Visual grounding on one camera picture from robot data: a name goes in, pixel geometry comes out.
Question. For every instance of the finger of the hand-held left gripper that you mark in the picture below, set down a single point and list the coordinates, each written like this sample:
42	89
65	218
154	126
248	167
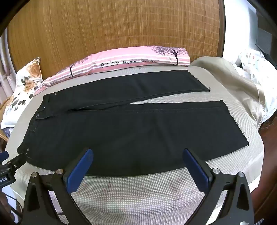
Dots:
17	161
3	156

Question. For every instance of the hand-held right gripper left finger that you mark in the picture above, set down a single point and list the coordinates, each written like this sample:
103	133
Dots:
79	169

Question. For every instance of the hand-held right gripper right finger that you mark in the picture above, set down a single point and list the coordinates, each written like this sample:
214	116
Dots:
197	169

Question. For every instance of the black pants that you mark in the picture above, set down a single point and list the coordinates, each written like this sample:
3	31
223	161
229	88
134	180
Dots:
121	129

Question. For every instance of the grey checked bed sheet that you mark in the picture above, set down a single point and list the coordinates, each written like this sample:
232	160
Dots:
138	194

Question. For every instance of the floral print pillow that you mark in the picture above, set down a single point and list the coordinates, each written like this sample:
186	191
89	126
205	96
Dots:
27	86

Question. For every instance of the striped curtain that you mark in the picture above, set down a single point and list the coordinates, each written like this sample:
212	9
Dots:
6	71

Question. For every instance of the beige blanket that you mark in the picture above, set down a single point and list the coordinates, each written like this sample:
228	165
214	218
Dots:
235	86

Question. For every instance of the pink striped pillow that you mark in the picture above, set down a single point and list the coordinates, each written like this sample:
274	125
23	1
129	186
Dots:
121	61

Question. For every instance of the white patterned quilt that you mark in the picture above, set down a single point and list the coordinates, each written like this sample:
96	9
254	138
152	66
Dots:
257	67

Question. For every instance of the woven bamboo headboard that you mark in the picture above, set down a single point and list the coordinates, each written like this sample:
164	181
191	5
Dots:
108	28

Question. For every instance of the dark wooden cabinet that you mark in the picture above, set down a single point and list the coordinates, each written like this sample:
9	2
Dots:
265	36

